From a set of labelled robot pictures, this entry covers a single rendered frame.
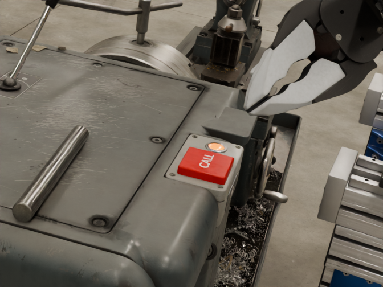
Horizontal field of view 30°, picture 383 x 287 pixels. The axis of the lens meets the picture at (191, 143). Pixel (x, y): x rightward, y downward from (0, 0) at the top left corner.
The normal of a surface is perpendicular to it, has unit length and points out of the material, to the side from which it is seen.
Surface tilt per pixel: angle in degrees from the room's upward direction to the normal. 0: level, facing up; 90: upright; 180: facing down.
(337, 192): 90
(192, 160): 0
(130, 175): 0
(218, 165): 0
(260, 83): 63
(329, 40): 125
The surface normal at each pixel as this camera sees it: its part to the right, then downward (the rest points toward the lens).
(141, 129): 0.15, -0.88
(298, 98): 0.27, -0.04
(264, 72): -0.43, -0.15
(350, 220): -0.35, 0.37
